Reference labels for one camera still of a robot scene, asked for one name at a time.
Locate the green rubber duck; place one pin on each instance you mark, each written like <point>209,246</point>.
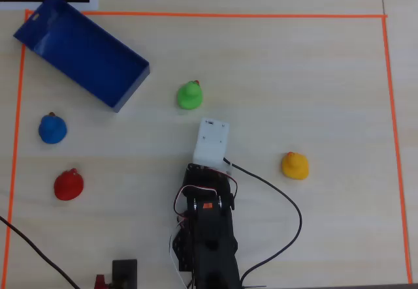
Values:
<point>189,96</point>

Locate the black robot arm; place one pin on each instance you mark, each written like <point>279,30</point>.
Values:
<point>212,246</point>

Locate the blue plastic box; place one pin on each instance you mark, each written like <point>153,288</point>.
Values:
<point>85,54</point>

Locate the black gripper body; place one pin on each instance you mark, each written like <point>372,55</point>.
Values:
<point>197,171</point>

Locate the blue rubber duck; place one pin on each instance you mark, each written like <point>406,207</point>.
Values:
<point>52,130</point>

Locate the long orange tape strip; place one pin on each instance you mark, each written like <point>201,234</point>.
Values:
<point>228,15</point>

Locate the black stand clamp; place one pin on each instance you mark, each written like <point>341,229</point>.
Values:
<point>124,272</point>

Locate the small red clamp knob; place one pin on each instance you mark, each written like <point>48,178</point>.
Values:
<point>101,282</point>

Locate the yellow rubber duck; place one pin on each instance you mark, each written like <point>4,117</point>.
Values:
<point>295,166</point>

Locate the red rubber duck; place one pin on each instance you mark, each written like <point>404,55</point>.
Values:
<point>68,186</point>

